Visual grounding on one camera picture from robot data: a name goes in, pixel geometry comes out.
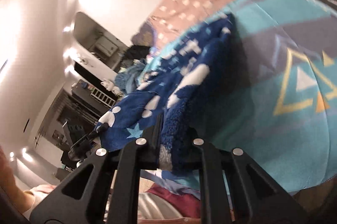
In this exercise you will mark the black garment pile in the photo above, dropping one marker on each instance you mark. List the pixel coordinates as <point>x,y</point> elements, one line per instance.
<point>136,52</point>

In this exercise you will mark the dark shelf unit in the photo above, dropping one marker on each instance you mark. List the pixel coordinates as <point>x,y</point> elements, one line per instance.
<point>92,56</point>

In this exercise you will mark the blue fleece garment white patches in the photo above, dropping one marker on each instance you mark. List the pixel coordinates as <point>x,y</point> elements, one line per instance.
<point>178,90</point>

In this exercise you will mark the turquoise grey patterned bedspread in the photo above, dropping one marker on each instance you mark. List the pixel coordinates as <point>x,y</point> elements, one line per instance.
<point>277,95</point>

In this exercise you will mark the purple patterned pillow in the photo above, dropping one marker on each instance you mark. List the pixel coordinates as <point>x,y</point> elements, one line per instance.
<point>145,36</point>

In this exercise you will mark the teal blue blanket heap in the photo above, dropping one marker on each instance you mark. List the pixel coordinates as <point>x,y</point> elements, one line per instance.
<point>127,81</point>

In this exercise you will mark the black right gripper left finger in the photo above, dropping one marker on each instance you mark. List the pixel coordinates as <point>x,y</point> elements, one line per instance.
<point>104,189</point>

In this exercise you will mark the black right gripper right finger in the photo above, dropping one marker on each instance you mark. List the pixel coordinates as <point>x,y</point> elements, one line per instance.
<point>235,189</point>

